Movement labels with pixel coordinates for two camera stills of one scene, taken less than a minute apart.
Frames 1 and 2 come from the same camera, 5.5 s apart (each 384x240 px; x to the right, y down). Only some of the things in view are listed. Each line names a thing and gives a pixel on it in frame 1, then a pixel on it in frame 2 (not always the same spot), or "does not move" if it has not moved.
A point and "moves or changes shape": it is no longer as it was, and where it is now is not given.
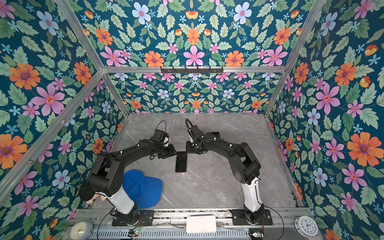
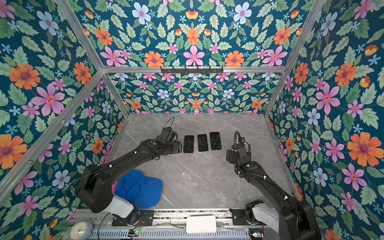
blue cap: [145, 191] does not move
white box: [207, 224] does not move
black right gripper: [188, 147] -> [229, 156]
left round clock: [81, 230] does not move
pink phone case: [181, 164] moves or changes shape
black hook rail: [192, 70] does not move
